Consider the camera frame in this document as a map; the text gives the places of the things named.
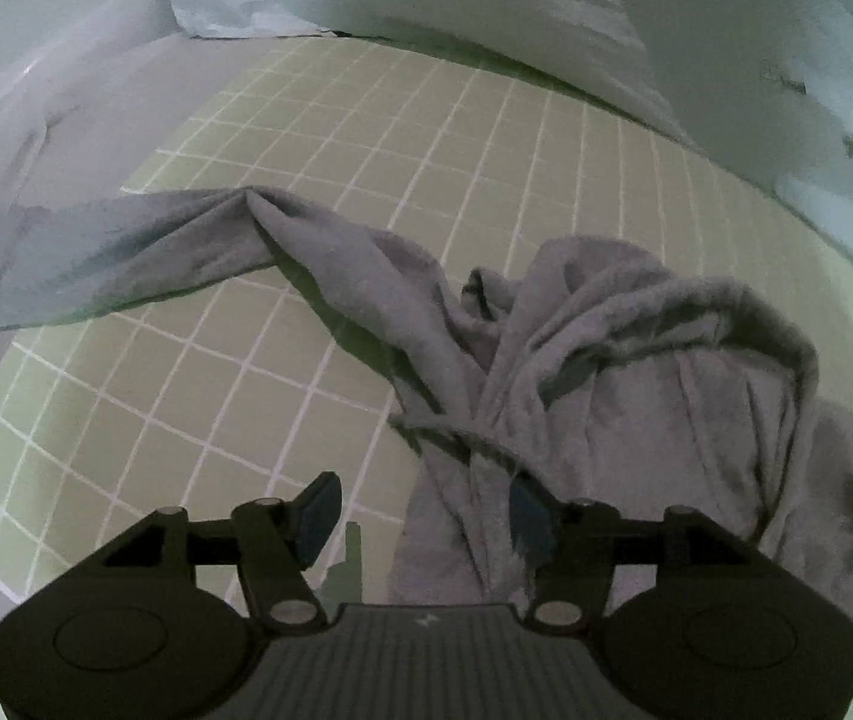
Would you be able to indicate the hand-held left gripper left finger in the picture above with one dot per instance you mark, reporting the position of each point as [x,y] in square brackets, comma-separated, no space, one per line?
[320,521]

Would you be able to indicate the white plastic sheet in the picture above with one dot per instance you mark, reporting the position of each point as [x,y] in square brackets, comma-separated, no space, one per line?
[58,52]

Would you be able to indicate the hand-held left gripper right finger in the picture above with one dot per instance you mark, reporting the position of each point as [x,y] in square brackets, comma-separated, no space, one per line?
[531,525]

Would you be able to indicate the light blue printed blanket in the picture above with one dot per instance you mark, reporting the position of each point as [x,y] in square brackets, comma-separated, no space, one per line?
[734,37]

